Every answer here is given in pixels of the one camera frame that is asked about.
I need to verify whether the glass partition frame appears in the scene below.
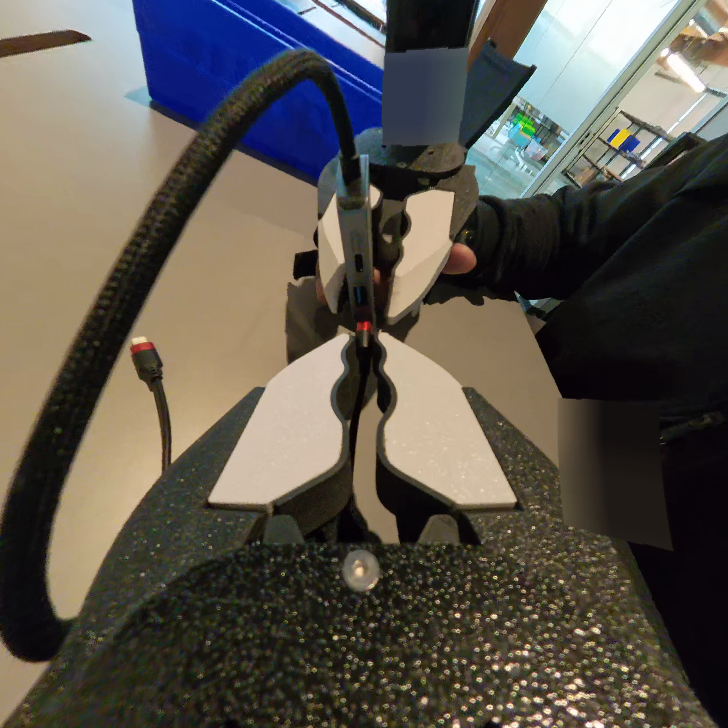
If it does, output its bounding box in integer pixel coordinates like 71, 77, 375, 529
520, 0, 728, 199

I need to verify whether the metal shelf rack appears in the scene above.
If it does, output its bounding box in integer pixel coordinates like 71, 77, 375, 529
583, 108, 709, 191

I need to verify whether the person's right hand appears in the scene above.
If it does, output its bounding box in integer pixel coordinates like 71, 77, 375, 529
424, 196, 527, 305

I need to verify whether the thick black braided cable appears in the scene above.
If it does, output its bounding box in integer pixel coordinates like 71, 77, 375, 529
0, 48, 367, 663

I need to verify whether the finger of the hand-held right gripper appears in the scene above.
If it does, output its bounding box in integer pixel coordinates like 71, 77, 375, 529
315, 182, 383, 315
378, 188, 457, 326

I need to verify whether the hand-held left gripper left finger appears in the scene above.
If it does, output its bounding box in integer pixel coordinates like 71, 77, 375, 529
207, 333, 353, 540

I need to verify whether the person's black jacket torso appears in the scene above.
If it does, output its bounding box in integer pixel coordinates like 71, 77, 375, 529
532, 133, 728, 728

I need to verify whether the blue plastic bin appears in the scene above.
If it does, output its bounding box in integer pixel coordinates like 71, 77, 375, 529
132, 0, 389, 185

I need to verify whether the grey usb hub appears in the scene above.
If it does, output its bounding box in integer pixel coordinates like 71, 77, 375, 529
334, 190, 381, 333

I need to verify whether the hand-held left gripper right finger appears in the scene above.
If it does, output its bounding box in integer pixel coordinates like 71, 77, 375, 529
375, 333, 519, 535

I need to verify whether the person's right forearm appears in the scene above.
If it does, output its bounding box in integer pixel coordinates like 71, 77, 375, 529
509, 181, 632, 302

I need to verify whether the black red usb cable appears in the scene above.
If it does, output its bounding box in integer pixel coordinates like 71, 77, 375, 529
130, 320, 377, 541

